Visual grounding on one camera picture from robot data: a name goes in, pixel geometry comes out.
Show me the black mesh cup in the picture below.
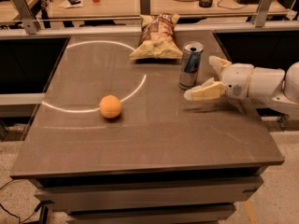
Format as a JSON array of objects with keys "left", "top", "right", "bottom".
[{"left": 199, "top": 0, "right": 213, "bottom": 7}]

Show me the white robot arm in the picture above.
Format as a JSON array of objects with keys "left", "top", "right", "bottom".
[{"left": 184, "top": 56, "right": 299, "bottom": 116}]

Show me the chips bag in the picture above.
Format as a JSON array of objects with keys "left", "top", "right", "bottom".
[{"left": 129, "top": 13, "right": 182, "bottom": 60}]

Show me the grey drawer cabinet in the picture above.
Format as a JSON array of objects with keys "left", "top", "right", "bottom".
[{"left": 36, "top": 169, "right": 263, "bottom": 224}]

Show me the orange fruit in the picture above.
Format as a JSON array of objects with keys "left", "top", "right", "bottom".
[{"left": 99, "top": 95, "right": 122, "bottom": 119}]

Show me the metal railing frame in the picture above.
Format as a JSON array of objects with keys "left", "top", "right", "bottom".
[{"left": 0, "top": 0, "right": 299, "bottom": 40}]

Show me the redbull can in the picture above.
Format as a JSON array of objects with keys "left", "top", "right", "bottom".
[{"left": 179, "top": 41, "right": 204, "bottom": 90}]

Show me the wooden background desk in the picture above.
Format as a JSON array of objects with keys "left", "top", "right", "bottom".
[{"left": 0, "top": 0, "right": 288, "bottom": 21}]

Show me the black floor cable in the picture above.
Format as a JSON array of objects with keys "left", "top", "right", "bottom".
[{"left": 0, "top": 179, "right": 48, "bottom": 224}]

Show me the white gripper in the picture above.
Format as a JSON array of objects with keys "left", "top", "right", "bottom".
[{"left": 184, "top": 55, "right": 254, "bottom": 101}]

